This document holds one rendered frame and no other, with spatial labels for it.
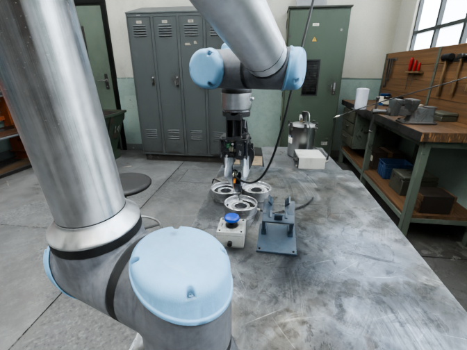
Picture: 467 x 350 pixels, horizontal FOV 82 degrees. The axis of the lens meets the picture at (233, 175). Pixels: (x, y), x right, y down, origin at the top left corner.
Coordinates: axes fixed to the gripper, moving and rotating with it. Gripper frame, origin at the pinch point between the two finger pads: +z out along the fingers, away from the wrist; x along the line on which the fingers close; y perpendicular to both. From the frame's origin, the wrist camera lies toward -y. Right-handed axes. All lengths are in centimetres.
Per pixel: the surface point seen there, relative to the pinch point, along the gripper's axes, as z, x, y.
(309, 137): 9, 30, -100
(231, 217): 5.7, 0.5, 11.8
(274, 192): 13.0, 11.1, -21.1
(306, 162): 19, 28, -80
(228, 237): 10.2, 0.0, 14.2
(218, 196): 10.2, -7.7, -8.9
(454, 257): 92, 139, -107
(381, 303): 13.1, 33.0, 26.7
